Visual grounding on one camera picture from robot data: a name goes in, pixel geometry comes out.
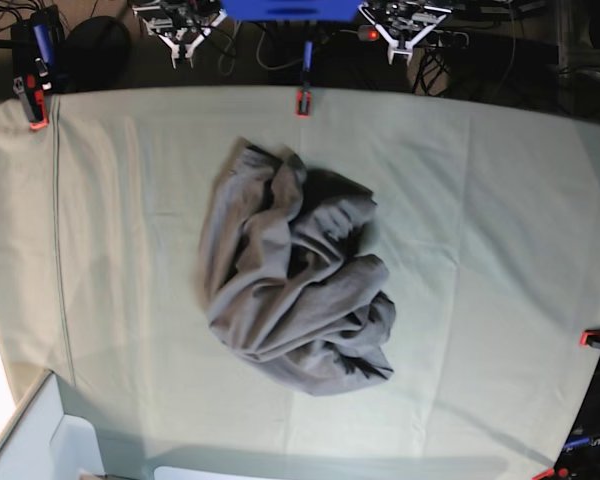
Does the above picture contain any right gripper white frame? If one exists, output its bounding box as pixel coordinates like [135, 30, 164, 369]
[132, 0, 227, 68]

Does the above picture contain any black round stool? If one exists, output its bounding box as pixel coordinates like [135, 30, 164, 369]
[61, 16, 132, 92]

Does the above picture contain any white bin bottom left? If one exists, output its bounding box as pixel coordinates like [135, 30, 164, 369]
[0, 370, 106, 479]

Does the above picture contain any black power strip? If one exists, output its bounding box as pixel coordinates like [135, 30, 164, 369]
[356, 25, 470, 50]

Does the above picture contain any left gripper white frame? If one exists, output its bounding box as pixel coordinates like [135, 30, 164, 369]
[358, 0, 450, 64]

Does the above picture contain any red clamp bottom right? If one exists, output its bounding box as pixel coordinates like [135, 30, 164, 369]
[532, 467, 570, 480]

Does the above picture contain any red clamp top centre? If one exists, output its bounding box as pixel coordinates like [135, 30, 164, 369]
[295, 89, 311, 118]

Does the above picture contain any blue box at top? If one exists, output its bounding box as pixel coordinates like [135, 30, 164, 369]
[221, 0, 361, 22]

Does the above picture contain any red black clamp top left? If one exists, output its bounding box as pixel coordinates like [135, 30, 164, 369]
[12, 58, 50, 130]

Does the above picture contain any grey t-shirt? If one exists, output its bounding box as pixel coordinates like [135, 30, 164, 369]
[196, 139, 396, 396]

